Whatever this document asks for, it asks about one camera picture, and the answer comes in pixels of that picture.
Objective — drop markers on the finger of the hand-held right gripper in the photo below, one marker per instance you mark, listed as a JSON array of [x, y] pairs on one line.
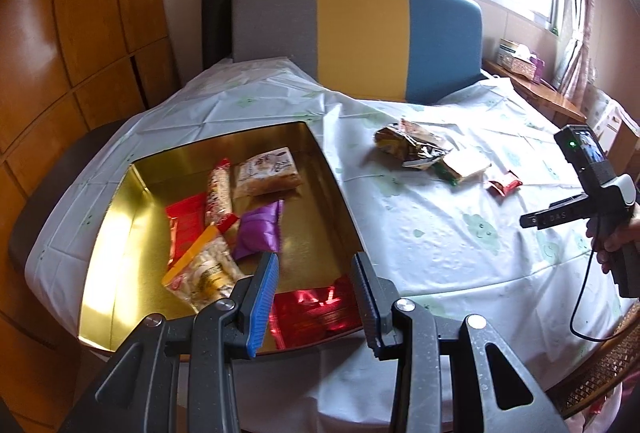
[[550, 215]]

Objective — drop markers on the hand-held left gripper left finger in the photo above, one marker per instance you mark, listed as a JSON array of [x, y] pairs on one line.
[[260, 308]]

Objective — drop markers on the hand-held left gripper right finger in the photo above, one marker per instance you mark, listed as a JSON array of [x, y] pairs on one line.
[[372, 308]]

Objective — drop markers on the red foil snack packet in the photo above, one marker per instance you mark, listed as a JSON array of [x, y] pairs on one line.
[[310, 308], [187, 223]]

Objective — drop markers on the small red candy packet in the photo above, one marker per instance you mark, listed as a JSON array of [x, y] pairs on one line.
[[505, 184]]

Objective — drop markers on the clear orange-edged snack packet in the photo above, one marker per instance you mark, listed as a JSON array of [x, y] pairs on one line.
[[210, 273]]

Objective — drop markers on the purple snack packet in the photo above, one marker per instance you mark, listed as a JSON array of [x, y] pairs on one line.
[[257, 233]]

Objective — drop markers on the gold tin box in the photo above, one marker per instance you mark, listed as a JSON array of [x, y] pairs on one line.
[[310, 233]]

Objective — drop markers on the green-edged cracker packet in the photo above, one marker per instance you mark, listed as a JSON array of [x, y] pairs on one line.
[[465, 165]]

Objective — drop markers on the rice cracker roll red ends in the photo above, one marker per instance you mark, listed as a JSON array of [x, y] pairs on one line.
[[218, 193]]

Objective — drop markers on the beige pastry packet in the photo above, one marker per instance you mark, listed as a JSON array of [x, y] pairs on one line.
[[267, 173]]

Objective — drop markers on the dark brown snack packet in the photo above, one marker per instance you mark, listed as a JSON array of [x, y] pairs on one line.
[[425, 148]]

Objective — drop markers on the silver foil snack packet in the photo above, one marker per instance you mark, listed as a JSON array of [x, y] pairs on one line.
[[392, 140]]

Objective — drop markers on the person's right hand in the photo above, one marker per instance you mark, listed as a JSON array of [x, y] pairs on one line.
[[607, 238]]

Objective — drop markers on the wooden side table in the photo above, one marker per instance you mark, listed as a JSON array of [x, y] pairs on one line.
[[555, 100]]

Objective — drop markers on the hanging floral curtain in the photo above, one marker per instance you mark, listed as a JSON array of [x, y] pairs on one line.
[[575, 63]]

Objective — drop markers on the tissue box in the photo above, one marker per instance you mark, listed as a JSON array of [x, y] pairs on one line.
[[517, 63]]

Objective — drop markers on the wicker chair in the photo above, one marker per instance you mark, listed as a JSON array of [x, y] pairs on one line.
[[600, 363]]

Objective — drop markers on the grey yellow blue chair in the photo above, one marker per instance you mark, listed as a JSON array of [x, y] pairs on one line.
[[360, 33]]

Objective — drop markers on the black rolled mat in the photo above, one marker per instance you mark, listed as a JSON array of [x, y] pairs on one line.
[[217, 18]]

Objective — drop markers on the wooden wardrobe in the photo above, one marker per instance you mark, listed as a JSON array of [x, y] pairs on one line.
[[65, 38]]

